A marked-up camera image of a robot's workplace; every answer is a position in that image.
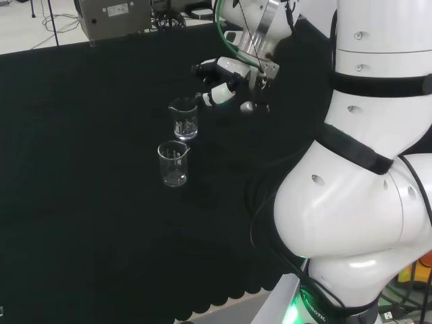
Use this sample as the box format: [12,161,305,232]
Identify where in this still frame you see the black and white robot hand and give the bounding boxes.
[190,57,281,115]

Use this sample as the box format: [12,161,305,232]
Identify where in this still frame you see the clear glass beaker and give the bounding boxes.
[157,140,192,189]
[167,97,199,141]

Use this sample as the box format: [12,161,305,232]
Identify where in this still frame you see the black tripod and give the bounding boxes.
[151,0,187,30]

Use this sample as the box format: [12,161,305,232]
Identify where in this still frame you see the grey metal box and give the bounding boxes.
[74,0,153,41]

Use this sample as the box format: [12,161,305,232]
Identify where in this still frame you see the black bench cloth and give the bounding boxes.
[0,19,342,322]

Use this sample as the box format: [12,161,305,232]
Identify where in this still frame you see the yellow stop button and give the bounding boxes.
[398,258,432,292]

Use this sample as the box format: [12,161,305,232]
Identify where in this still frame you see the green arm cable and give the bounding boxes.
[215,0,265,74]

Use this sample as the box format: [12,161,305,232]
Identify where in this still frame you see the black floor cables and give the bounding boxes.
[377,286,432,324]

